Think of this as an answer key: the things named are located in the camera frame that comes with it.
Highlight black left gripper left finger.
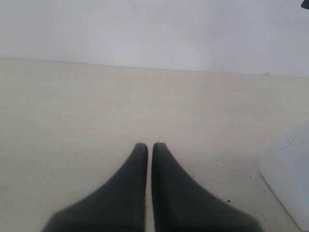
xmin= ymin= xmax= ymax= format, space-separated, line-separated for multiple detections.
xmin=43 ymin=143 xmax=148 ymax=232

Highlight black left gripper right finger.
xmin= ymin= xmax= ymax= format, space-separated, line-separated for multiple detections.
xmin=151 ymin=143 xmax=262 ymax=232

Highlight black helmet with visor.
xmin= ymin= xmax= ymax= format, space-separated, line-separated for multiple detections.
xmin=301 ymin=0 xmax=309 ymax=10

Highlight white mannequin head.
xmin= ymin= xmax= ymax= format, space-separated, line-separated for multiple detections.
xmin=259 ymin=122 xmax=309 ymax=232

